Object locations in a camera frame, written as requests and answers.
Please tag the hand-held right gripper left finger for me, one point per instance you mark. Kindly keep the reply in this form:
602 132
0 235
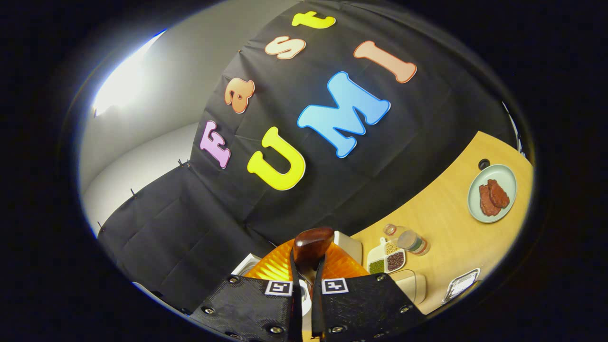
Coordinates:
247 308

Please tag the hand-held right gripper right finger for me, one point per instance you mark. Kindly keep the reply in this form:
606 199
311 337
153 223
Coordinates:
365 308

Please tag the white rice cooker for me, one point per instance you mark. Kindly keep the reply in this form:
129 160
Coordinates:
244 266

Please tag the brown wooden spoon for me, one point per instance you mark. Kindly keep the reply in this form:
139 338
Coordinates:
311 244

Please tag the small metal chopstick holder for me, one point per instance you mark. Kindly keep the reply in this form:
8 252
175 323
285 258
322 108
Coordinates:
460 285

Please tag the white divided bean dish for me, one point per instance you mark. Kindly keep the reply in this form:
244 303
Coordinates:
387 259

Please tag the white toaster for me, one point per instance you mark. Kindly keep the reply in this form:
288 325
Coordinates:
349 247

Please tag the small clear plastic bottle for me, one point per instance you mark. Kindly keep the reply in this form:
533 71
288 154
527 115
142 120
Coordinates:
411 241

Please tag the black backdrop cloth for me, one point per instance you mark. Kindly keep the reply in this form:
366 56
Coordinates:
285 199

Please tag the brown meat slice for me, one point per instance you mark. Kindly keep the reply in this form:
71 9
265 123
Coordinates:
485 204
501 194

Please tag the black table grommet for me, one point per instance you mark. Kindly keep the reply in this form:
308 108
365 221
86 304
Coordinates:
484 164

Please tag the pale green plate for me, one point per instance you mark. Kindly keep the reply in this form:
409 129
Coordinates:
503 178

